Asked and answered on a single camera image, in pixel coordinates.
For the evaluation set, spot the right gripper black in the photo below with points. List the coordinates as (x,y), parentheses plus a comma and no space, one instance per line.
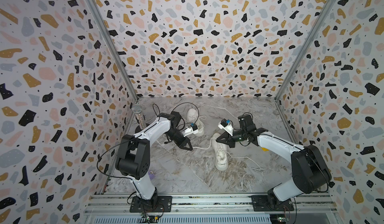
(227,139)

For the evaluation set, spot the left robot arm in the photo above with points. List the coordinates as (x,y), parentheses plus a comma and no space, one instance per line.
(133,156)

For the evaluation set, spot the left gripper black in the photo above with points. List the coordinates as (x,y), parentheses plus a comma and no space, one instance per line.
(184,143)

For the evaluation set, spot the aluminium front rail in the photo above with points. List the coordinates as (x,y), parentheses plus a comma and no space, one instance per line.
(209,203)

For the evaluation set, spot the aluminium corner post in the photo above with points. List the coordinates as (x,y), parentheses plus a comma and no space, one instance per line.
(306,45)
(109,43)

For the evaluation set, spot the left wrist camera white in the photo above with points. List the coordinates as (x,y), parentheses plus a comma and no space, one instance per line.
(193,129)

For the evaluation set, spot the white sneaker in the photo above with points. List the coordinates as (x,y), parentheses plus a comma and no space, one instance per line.
(221,153)
(193,116)

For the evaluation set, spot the aluminium corner post left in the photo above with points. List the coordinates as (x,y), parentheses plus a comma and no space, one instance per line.
(109,43)

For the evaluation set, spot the aluminium corner post right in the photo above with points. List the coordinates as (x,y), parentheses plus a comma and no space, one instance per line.
(306,45)

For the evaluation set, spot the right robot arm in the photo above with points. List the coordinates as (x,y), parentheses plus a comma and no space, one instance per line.
(309,170)

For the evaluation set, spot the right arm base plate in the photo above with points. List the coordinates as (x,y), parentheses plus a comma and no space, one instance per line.
(267,203)

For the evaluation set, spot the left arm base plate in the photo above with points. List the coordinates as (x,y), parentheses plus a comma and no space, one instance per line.
(159,204)

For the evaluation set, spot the purple small object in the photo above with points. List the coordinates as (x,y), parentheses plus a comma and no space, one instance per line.
(151,175)

